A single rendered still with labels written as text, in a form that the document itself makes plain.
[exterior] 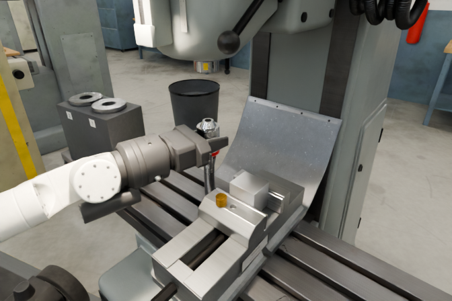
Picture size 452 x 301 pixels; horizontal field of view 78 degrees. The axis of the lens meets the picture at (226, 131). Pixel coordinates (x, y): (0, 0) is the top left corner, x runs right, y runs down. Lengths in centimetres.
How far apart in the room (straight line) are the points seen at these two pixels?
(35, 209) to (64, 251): 160
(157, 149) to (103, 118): 30
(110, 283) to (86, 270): 118
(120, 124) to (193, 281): 46
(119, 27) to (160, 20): 735
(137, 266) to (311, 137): 57
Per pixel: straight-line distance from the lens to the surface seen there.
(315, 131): 85
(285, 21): 55
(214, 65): 52
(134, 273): 76
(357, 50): 79
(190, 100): 243
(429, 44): 462
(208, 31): 42
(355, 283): 63
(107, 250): 199
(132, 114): 81
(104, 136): 80
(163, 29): 44
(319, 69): 83
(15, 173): 237
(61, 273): 114
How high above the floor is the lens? 141
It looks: 27 degrees down
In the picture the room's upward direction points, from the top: straight up
